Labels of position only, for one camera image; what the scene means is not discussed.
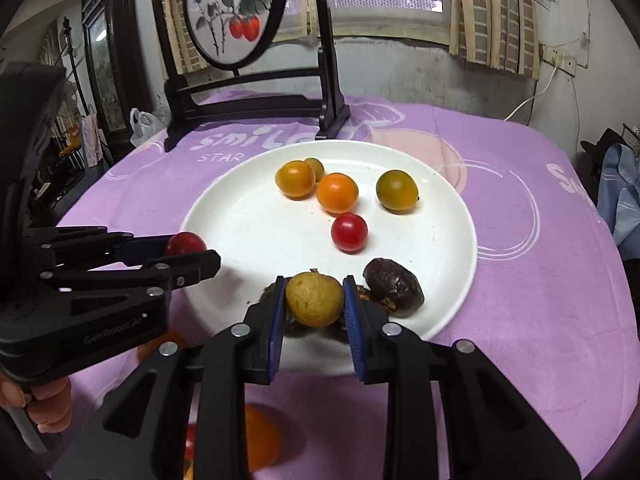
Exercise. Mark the beige checked curtain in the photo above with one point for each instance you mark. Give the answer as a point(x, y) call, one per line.
point(180, 40)
point(495, 15)

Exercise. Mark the small yellow round fruit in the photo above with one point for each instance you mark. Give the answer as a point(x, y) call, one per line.
point(314, 299)

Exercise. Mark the purple printed tablecloth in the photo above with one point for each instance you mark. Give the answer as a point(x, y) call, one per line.
point(525, 310)

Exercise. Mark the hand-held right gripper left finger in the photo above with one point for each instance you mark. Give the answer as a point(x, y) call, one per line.
point(274, 340)

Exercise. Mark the orange tangerine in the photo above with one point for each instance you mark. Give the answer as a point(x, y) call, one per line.
point(296, 180)
point(147, 351)

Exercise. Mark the person's left hand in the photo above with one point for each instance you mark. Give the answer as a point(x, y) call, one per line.
point(50, 405)

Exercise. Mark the green-yellow cherry tomato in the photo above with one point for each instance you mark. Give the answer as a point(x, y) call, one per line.
point(396, 190)

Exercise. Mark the blue cloth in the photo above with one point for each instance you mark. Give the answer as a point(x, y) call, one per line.
point(622, 195)

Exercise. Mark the white plastic bag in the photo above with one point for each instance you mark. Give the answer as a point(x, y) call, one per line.
point(145, 127)

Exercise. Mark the white oval plate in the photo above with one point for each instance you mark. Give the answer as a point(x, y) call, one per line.
point(250, 230)

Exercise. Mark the small green round fruit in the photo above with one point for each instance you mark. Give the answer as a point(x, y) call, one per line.
point(316, 166)

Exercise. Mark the white power strip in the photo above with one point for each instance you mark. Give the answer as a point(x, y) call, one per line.
point(560, 60)

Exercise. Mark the orange tomato on cloth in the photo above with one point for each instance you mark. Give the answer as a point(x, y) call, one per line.
point(261, 435)

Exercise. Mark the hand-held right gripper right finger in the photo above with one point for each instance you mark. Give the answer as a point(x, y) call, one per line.
point(352, 340)

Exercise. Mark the red cherry tomato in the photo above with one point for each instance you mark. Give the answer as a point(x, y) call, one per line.
point(189, 442)
point(185, 244)
point(349, 232)

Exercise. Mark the dark wooden cabinet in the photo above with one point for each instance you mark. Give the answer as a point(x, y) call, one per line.
point(120, 60)

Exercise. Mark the pink towel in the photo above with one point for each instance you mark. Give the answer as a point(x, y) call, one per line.
point(91, 142)

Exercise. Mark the orange cherry tomato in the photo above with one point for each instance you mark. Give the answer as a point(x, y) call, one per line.
point(337, 192)

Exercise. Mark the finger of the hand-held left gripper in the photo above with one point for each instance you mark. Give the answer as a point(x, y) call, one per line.
point(195, 267)
point(145, 251)

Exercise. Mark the black framed round painted screen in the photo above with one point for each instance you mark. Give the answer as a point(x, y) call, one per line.
point(235, 105)

